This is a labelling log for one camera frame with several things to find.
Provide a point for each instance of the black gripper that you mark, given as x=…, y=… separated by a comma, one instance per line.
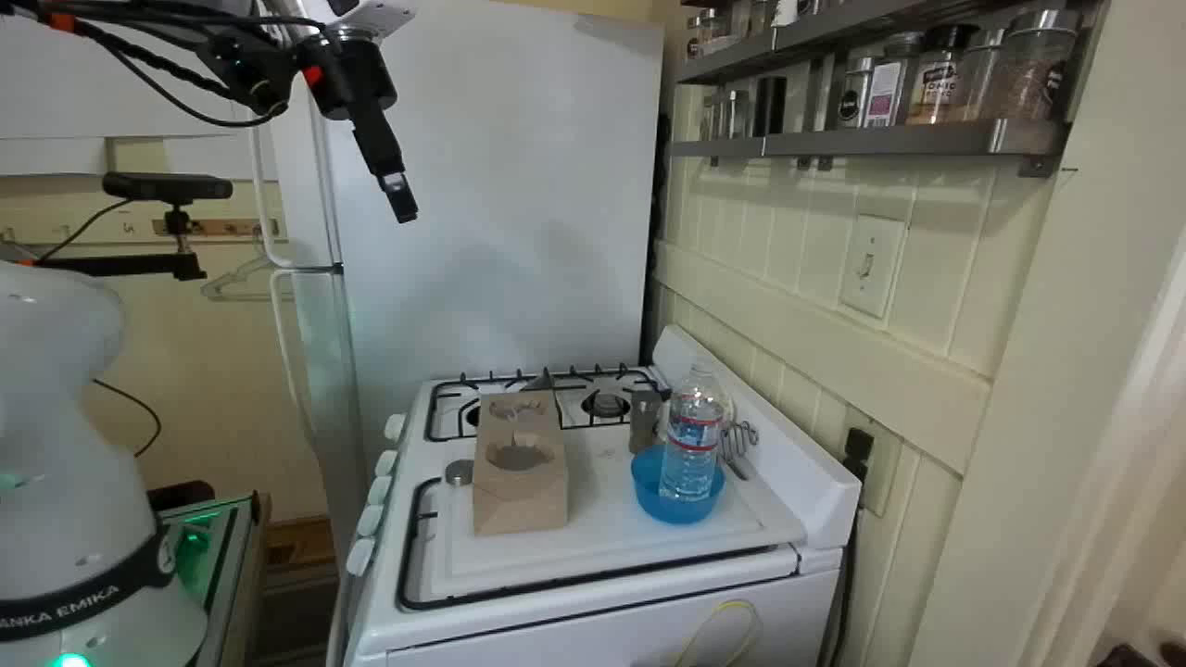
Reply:
x=355, y=79

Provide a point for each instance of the black stove grate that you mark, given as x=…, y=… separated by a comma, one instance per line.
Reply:
x=542, y=374
x=406, y=558

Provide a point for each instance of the white refrigerator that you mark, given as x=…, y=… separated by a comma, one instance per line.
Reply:
x=521, y=185

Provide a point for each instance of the small grey metal cap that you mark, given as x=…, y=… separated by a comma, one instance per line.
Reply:
x=460, y=473

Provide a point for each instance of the small metal spice tin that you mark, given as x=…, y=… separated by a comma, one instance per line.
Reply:
x=743, y=113
x=720, y=113

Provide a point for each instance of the brown cardboard cup holder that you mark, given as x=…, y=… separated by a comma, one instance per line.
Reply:
x=521, y=500

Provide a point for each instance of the grey metal cup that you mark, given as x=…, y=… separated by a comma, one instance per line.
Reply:
x=643, y=426

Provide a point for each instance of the clear plastic water bottle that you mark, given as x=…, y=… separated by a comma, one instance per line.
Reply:
x=691, y=426

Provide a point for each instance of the blue plastic bowl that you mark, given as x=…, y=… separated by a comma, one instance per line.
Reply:
x=673, y=506

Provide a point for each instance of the grey robot control box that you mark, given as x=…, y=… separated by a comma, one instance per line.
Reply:
x=223, y=578

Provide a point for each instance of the dark spice jar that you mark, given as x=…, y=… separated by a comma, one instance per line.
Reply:
x=848, y=97

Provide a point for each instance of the white gas stove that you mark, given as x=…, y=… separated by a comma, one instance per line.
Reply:
x=596, y=616

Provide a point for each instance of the white label spice jar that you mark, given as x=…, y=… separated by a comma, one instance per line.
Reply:
x=883, y=92

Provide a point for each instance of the grey metal spice rack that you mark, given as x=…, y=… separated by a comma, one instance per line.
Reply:
x=890, y=139

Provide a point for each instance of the large glass spice jar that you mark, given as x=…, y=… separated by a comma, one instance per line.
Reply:
x=1033, y=69

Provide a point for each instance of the black camera stand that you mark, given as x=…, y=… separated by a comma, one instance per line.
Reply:
x=179, y=243

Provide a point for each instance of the black stereo camera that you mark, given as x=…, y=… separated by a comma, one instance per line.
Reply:
x=167, y=185

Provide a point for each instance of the white light switch plate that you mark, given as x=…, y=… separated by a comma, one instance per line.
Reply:
x=874, y=263

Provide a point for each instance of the black wall plug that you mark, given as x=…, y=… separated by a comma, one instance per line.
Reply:
x=859, y=451

